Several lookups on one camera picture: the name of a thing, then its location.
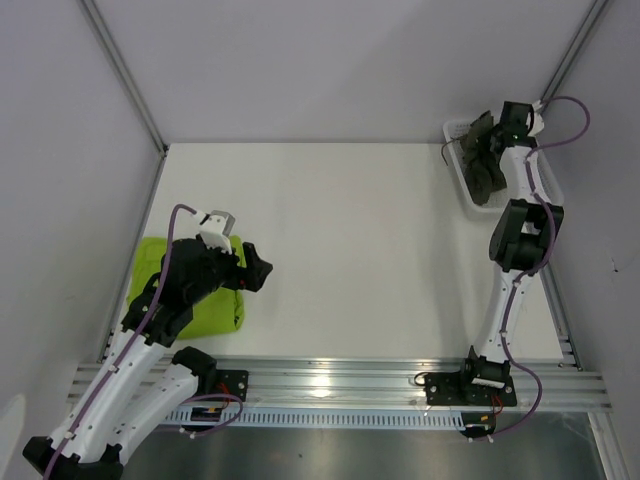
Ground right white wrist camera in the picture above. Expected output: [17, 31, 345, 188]
[528, 100, 545, 137]

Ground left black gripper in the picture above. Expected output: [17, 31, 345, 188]
[187, 237, 272, 304]

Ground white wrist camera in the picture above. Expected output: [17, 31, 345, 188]
[528, 100, 545, 137]
[198, 210, 235, 253]

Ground aluminium mounting rail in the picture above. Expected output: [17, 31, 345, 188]
[67, 357, 614, 414]

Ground left aluminium corner post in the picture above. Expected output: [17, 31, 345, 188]
[77, 0, 169, 154]

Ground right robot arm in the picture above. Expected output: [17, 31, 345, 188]
[456, 101, 564, 404]

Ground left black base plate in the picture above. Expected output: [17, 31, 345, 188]
[214, 370, 250, 401]

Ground lime green shorts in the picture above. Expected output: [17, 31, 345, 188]
[126, 237, 245, 341]

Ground dark olive shorts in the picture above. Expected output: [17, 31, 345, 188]
[460, 111, 507, 206]

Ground white plastic basket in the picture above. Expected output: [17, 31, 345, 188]
[443, 120, 565, 220]

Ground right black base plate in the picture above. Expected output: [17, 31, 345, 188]
[413, 372, 517, 407]

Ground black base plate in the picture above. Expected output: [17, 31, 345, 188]
[413, 372, 517, 407]
[214, 370, 250, 401]

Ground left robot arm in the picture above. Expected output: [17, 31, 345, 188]
[22, 236, 273, 479]

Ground right aluminium corner post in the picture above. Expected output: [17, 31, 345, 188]
[534, 0, 614, 104]

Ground aluminium corner post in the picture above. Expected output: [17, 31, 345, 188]
[77, 0, 169, 154]
[534, 0, 614, 104]

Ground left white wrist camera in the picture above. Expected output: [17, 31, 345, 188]
[198, 210, 235, 253]

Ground white slotted cable duct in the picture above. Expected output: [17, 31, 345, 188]
[161, 406, 464, 431]

